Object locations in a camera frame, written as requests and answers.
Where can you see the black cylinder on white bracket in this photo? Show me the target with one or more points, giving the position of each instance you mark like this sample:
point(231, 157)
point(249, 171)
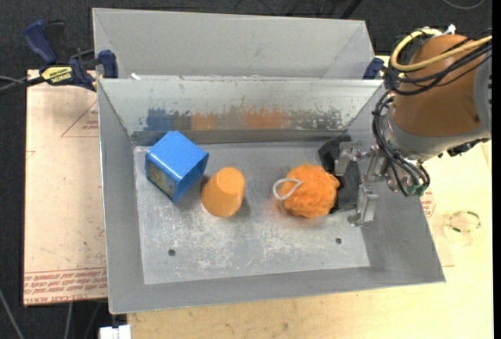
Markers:
point(461, 148)

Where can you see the orange mesh bath sponge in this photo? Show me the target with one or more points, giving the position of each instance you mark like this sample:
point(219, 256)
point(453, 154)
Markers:
point(311, 190)

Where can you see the blue box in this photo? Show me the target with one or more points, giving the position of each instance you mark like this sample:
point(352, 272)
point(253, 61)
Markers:
point(176, 157)

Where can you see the clear glass dish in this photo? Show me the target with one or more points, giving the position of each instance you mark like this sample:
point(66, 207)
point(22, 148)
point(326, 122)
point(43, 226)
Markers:
point(462, 226)

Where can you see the orange cup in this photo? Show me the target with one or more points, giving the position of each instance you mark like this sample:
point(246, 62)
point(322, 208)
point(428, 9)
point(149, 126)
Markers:
point(224, 192)

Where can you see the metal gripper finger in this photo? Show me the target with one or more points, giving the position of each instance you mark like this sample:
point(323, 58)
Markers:
point(366, 204)
point(344, 156)

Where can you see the black block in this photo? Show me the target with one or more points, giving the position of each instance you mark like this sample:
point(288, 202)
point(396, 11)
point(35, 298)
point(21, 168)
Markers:
point(349, 188)

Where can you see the grey metal bin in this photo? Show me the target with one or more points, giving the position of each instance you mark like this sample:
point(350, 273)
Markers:
point(250, 251)

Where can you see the brown cardboard board red print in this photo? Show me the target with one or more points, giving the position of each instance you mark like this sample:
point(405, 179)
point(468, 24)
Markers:
point(62, 192)

